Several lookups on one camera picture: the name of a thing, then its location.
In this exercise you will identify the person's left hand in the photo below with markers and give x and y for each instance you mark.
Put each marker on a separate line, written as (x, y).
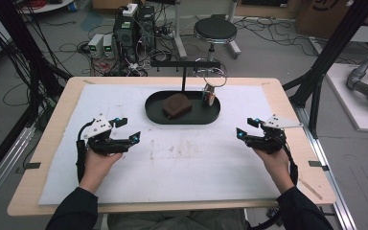
(94, 169)

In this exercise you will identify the white platform board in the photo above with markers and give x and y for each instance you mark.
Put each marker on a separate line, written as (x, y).
(348, 102)

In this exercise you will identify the black round stool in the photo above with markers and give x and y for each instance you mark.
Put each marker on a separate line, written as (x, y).
(215, 30)

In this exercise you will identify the black table bracket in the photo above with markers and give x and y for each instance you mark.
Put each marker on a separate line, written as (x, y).
(32, 165)
(316, 164)

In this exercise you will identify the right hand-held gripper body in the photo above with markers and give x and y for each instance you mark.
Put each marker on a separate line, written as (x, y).
(270, 142)

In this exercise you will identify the black oval tray with hanger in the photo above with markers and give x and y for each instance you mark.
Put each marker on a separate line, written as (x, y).
(155, 107)

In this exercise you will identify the black computer tower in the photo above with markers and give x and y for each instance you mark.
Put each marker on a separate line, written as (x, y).
(124, 32)

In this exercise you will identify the grey power supply box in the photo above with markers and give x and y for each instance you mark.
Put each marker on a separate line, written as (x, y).
(108, 46)
(95, 44)

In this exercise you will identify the white table mat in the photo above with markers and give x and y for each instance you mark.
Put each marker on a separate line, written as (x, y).
(159, 172)

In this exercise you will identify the person's right hand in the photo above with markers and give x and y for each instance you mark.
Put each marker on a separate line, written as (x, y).
(276, 169)

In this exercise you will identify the aluminium rail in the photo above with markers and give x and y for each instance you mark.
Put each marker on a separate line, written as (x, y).
(3, 172)
(329, 179)

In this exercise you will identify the brown leather pouch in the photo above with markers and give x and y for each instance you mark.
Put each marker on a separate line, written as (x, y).
(177, 105)

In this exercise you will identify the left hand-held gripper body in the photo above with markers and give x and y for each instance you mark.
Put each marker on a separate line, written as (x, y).
(105, 145)

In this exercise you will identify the white power strip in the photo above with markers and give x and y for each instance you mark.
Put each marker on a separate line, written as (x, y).
(130, 9)

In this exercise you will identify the black metal frame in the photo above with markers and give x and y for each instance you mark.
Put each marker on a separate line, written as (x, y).
(332, 48)

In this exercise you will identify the cardboard box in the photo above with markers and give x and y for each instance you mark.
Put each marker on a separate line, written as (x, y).
(326, 16)

